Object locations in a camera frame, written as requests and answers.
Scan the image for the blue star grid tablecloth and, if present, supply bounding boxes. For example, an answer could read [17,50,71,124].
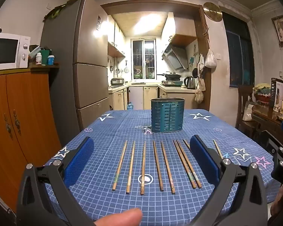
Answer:
[44,109,281,226]

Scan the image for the gold wall clock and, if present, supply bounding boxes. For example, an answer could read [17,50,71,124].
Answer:
[203,2,223,22]

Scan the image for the black wok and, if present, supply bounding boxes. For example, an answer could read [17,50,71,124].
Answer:
[157,72,182,80]

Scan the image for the kitchen wall cabinets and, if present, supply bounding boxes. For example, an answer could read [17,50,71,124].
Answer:
[107,15,126,58]

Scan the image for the person's left hand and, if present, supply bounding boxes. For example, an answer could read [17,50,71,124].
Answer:
[94,208,143,226]

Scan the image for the hanging cloth bags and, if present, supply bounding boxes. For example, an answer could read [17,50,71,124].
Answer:
[194,54,206,104]

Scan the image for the ceiling light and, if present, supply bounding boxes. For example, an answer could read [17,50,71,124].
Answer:
[132,11,167,36]

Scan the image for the dark wooden side table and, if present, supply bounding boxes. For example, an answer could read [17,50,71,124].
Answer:
[246,101,283,147]

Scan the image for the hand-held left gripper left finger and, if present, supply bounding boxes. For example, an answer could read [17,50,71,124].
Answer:
[16,137,95,226]

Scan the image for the bronze refrigerator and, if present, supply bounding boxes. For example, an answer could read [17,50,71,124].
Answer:
[41,0,110,132]

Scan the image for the black printed carton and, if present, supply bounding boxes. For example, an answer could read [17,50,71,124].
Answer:
[271,77,283,107]

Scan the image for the set of wooden chopsticks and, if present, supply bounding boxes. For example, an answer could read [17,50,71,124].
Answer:
[112,139,224,196]

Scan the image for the steel range hood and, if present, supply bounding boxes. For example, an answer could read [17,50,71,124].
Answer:
[161,44,189,72]

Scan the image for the gas stove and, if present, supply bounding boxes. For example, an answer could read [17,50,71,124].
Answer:
[161,80,183,87]

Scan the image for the green box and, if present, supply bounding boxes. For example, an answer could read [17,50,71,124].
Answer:
[40,49,50,65]

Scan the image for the white microwave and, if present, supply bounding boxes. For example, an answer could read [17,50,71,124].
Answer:
[0,32,31,72]

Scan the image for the dark wooden chair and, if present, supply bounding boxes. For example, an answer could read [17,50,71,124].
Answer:
[235,85,257,133]

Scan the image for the barred kitchen window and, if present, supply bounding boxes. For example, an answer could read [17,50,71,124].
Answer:
[131,39,156,79]

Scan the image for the teal metal utensil holder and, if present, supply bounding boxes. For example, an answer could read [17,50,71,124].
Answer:
[151,98,186,134]

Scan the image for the orange wooden cabinet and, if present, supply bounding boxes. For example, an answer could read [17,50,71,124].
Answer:
[0,63,62,213]

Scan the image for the steel electric kettle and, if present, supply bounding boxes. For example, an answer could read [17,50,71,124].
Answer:
[184,76,196,90]

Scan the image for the yellow green clutter on refrigerator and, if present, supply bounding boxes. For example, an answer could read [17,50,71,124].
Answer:
[43,0,87,20]

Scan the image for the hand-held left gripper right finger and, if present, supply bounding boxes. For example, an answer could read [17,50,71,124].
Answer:
[190,135,268,226]

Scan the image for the kitchen base cabinets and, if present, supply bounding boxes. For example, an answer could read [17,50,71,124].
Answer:
[108,85,198,111]

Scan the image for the white hanging plastic bag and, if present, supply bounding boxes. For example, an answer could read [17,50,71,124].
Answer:
[204,49,218,68]

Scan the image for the dark window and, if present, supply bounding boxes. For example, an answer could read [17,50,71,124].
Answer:
[223,11,255,88]

